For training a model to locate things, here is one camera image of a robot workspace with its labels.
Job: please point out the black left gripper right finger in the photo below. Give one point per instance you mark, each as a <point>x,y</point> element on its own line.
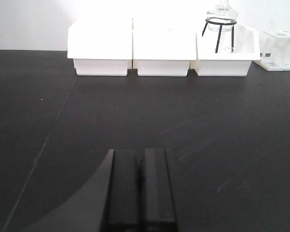
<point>156,198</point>

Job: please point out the right white plastic bin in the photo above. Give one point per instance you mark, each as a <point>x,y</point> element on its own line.
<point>226,63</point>

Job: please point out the middle white plastic bin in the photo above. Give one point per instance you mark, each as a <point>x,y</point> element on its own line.
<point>163,47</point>

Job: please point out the clear glass flask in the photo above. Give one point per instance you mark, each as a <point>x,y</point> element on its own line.
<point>222,13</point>

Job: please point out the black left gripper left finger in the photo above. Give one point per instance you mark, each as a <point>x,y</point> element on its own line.
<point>122,209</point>

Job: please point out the white plastic bin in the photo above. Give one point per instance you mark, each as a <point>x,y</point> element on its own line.
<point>100,48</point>
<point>163,47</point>
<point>226,63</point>

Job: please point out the black wire tripod stand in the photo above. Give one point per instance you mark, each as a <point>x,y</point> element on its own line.
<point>218,33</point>

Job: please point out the left white plastic bin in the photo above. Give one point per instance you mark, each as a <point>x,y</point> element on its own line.
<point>100,48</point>

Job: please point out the white test tube rack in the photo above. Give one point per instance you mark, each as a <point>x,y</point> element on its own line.
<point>275,53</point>

